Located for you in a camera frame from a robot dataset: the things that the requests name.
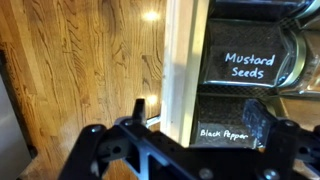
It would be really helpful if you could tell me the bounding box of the white wooden spice drawer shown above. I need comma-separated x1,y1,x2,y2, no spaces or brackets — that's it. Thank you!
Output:
159,0,320,150

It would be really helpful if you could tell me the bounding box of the grey appliance side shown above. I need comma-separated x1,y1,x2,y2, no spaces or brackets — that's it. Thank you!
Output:
0,49,38,180

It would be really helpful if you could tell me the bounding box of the Black Pepper labelled spice jar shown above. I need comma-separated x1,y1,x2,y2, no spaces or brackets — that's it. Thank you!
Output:
190,94,259,149

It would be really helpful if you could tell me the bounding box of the silver metal drawer handle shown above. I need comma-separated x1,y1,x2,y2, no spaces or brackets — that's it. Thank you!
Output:
145,113,162,130

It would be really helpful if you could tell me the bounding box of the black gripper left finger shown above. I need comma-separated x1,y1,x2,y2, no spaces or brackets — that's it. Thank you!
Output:
57,97,215,180

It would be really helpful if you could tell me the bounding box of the Mustard Seeds labelled spice jar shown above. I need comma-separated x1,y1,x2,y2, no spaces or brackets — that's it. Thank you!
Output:
200,17,308,90

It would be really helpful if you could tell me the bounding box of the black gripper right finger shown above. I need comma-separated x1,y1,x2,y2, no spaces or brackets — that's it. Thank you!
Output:
241,98,320,180

